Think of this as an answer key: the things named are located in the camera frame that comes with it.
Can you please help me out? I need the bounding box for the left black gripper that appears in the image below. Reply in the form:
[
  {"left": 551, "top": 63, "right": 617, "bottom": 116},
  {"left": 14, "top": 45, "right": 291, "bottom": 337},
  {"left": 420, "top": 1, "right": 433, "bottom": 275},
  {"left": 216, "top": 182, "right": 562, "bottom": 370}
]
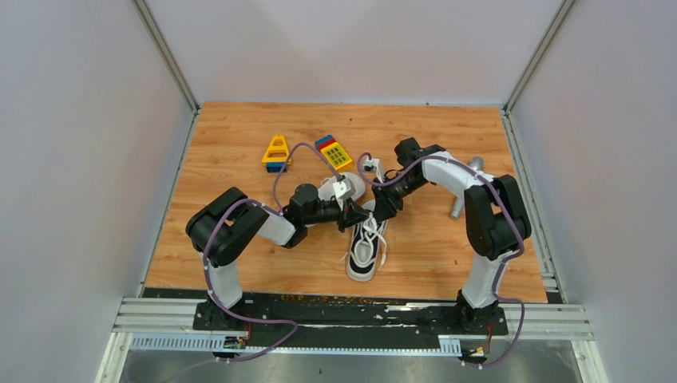
[{"left": 303, "top": 197, "right": 372, "bottom": 233}]

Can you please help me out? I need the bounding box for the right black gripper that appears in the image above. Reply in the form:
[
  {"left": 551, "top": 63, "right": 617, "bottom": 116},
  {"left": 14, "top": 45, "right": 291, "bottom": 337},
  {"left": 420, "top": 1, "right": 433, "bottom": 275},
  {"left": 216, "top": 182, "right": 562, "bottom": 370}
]
[{"left": 371, "top": 172, "right": 429, "bottom": 226}]

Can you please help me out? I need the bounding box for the white shoelace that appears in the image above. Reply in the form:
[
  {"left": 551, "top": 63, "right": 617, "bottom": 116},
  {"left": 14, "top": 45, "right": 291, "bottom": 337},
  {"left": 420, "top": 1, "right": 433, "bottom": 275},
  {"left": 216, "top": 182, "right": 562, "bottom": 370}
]
[{"left": 342, "top": 213, "right": 388, "bottom": 271}]

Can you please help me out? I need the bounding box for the black white sneaker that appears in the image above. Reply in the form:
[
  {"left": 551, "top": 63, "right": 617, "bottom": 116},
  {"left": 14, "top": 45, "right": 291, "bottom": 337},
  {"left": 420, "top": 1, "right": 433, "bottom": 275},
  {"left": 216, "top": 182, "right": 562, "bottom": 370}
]
[{"left": 343, "top": 199, "right": 388, "bottom": 282}]

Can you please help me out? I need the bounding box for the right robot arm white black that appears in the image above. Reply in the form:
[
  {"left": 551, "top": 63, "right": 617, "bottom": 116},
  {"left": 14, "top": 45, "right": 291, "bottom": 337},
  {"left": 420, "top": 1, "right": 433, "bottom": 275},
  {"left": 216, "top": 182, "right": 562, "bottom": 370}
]
[{"left": 370, "top": 138, "right": 532, "bottom": 334}]

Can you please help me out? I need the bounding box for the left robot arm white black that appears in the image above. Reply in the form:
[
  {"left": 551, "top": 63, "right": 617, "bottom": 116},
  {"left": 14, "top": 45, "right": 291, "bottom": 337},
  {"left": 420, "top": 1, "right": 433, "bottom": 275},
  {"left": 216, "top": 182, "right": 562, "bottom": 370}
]
[{"left": 185, "top": 180, "right": 369, "bottom": 330}]

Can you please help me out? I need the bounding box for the white shoe upside down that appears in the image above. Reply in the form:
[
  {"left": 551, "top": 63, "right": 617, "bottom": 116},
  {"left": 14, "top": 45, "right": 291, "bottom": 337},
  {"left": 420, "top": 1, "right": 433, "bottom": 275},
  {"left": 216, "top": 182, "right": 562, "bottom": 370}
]
[{"left": 287, "top": 172, "right": 370, "bottom": 231}]

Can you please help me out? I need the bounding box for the yellow triangle toy block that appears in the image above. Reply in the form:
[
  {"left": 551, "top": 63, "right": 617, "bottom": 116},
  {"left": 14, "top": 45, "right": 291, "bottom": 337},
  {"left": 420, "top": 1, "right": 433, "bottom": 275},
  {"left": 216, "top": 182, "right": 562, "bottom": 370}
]
[{"left": 261, "top": 135, "right": 292, "bottom": 173}]

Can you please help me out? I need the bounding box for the colourful toy block stack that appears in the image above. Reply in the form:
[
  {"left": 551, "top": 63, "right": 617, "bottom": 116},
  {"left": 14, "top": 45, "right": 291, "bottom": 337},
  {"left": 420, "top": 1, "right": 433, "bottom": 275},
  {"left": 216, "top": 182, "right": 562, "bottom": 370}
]
[{"left": 315, "top": 135, "right": 354, "bottom": 172}]

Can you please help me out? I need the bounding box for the grey metal cylinder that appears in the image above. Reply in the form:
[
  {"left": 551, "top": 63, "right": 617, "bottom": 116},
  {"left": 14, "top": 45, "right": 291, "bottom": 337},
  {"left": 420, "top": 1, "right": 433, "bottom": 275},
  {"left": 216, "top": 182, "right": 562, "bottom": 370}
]
[{"left": 449, "top": 156, "right": 485, "bottom": 221}]

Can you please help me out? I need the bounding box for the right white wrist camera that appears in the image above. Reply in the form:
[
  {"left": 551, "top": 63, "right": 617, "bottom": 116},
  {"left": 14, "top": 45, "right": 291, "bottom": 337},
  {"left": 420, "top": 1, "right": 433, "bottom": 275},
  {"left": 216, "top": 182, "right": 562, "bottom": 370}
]
[{"left": 362, "top": 156, "right": 384, "bottom": 184}]

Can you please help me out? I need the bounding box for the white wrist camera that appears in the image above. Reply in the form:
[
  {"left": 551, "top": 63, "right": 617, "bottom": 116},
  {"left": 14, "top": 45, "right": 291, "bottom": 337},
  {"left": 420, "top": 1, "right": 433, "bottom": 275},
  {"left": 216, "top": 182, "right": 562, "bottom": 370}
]
[
  {"left": 362, "top": 156, "right": 384, "bottom": 184},
  {"left": 330, "top": 176, "right": 364, "bottom": 202}
]

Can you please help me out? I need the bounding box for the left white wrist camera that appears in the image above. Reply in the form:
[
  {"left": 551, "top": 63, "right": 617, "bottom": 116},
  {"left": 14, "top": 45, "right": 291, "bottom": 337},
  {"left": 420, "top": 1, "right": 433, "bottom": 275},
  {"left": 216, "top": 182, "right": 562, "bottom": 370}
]
[{"left": 330, "top": 176, "right": 364, "bottom": 202}]

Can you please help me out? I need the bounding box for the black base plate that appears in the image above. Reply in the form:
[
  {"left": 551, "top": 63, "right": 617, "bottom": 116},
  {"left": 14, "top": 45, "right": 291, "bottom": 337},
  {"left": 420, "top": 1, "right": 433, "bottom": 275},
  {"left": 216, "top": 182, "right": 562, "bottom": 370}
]
[{"left": 143, "top": 288, "right": 509, "bottom": 352}]

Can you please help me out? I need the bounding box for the white slotted cable duct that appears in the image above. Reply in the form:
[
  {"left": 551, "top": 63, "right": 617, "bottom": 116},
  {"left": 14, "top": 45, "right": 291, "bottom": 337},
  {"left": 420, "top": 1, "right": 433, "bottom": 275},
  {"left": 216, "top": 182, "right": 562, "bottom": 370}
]
[{"left": 129, "top": 333, "right": 462, "bottom": 356}]

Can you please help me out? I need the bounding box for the aluminium frame rail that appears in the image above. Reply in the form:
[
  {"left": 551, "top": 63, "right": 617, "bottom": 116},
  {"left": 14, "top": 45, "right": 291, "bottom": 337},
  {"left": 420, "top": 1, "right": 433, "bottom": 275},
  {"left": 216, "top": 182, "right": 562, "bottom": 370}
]
[{"left": 112, "top": 297, "right": 212, "bottom": 334}]

